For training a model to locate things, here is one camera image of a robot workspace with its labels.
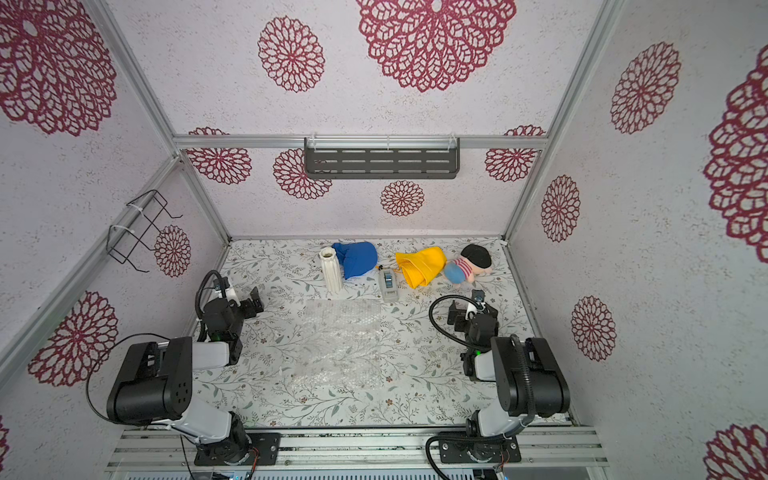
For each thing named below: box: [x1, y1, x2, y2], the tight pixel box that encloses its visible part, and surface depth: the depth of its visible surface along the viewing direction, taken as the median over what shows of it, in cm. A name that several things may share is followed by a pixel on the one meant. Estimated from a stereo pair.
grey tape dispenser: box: [379, 268, 399, 303], surface depth 105 cm
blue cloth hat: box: [331, 242, 378, 280], surface depth 115 cm
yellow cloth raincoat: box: [395, 247, 447, 289], surface depth 108 cm
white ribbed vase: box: [319, 246, 343, 295], surface depth 97 cm
